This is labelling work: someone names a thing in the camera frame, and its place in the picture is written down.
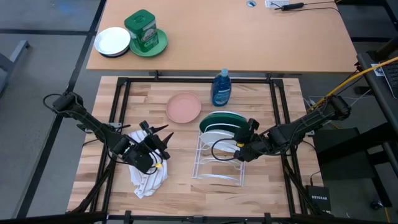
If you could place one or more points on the black laptop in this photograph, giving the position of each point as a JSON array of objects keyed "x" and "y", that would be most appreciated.
[{"x": 392, "y": 76}]

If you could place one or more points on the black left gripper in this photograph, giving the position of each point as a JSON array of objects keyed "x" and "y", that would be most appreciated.
[{"x": 141, "y": 157}]

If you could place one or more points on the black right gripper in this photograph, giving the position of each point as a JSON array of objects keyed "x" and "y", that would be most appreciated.
[{"x": 255, "y": 147}]

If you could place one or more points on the black Netgear box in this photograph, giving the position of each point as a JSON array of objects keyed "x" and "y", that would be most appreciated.
[{"x": 318, "y": 199}]

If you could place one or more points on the light wood desk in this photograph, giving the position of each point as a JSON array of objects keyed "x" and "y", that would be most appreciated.
[{"x": 233, "y": 37}]

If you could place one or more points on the black aluminium frame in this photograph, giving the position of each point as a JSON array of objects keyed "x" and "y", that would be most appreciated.
[{"x": 186, "y": 80}]

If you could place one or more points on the grey metal stand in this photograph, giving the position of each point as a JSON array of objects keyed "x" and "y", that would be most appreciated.
[{"x": 17, "y": 51}]

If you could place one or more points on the grey desk grommet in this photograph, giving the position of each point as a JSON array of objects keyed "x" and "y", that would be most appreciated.
[{"x": 251, "y": 3}]

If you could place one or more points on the green detergent container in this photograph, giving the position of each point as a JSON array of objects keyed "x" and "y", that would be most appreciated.
[{"x": 141, "y": 29}]

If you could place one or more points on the blue dish soap bottle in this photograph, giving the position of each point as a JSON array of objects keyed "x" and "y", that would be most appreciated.
[{"x": 220, "y": 91}]

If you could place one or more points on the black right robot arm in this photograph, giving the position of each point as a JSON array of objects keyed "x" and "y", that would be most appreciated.
[{"x": 298, "y": 127}]

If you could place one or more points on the black side desk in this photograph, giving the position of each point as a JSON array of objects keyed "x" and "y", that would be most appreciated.
[{"x": 377, "y": 99}]

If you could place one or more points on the light green plate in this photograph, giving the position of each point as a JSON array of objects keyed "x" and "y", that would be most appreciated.
[{"x": 161, "y": 43}]

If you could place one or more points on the dark green plate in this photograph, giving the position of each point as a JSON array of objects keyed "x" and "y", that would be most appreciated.
[{"x": 224, "y": 119}]

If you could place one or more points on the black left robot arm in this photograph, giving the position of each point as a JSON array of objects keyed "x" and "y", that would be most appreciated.
[{"x": 93, "y": 124}]

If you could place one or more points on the white power strip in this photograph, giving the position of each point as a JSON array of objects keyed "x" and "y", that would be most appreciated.
[{"x": 273, "y": 3}]

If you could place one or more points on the black power adapter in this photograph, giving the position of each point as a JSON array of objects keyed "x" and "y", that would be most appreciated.
[{"x": 293, "y": 6}]

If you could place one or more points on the white striped dish towel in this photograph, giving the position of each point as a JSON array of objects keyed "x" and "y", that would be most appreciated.
[{"x": 149, "y": 183}]

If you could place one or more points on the pink plate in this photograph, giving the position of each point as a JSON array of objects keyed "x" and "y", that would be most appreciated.
[{"x": 183, "y": 108}]

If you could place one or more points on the black caster wheel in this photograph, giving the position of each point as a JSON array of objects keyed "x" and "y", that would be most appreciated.
[{"x": 377, "y": 205}]

